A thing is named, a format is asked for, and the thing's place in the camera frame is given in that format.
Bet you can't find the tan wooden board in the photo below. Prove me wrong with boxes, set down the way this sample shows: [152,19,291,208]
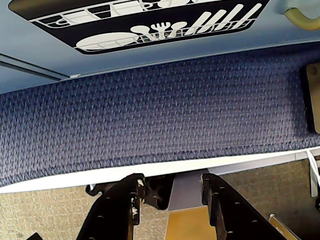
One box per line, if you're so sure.
[163,204,213,240]

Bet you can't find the blue dishwasher door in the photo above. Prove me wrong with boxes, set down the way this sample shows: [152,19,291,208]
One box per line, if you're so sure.
[0,0,320,77]

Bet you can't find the white cable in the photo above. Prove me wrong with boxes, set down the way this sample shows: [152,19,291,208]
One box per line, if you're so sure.
[306,148,320,199]

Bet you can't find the tan wooden block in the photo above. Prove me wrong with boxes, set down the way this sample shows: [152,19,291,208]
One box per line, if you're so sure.
[299,63,320,134]

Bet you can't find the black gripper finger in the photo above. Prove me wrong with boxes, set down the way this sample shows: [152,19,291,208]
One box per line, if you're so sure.
[76,173,146,240]
[200,172,295,240]

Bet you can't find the gray post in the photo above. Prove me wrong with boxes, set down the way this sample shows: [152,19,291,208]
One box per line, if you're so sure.
[167,173,204,213]

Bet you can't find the gold dishwasher door handle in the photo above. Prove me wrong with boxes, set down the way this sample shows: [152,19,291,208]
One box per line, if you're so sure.
[284,6,320,32]

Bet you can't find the blue toy kitchen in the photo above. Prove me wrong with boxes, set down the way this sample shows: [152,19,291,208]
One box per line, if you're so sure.
[0,0,320,95]

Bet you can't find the blue woven mat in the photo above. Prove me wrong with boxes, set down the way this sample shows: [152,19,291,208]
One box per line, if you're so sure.
[0,46,320,189]

